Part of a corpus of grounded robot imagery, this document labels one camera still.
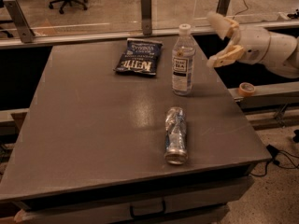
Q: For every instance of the blue Kettle chips bag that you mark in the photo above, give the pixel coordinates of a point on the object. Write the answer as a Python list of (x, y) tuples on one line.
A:
[(141, 56)]

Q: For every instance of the roll of tan tape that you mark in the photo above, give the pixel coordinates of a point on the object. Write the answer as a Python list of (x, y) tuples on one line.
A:
[(246, 89)]

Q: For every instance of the grey drawer with handle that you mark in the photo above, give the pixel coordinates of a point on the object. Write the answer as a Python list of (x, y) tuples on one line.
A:
[(206, 203)]

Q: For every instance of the metal glass bracket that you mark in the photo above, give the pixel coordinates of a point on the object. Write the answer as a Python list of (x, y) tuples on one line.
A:
[(223, 6), (25, 32), (146, 17)]

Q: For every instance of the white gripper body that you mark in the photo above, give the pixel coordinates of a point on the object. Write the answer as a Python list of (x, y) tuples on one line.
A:
[(254, 46)]

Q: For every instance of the silver blue can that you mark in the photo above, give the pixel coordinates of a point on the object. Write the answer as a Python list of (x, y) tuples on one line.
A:
[(175, 137)]

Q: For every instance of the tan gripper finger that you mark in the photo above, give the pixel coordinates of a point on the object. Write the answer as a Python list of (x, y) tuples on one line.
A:
[(223, 26), (226, 56)]

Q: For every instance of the middle metal glass bracket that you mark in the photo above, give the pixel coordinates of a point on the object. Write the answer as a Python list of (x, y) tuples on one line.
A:
[(146, 17)]

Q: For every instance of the left metal glass bracket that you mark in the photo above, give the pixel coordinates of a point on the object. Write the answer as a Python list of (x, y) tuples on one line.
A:
[(25, 32)]

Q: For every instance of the metal rail frame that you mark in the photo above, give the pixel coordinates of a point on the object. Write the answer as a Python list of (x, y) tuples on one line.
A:
[(57, 40)]

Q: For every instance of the clear plastic water bottle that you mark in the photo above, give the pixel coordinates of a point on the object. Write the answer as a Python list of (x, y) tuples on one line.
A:
[(183, 55)]

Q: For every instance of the right metal glass bracket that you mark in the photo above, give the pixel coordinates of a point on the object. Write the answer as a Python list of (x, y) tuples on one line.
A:
[(223, 6)]

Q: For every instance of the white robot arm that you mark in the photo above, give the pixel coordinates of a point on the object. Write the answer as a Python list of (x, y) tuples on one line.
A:
[(281, 57)]

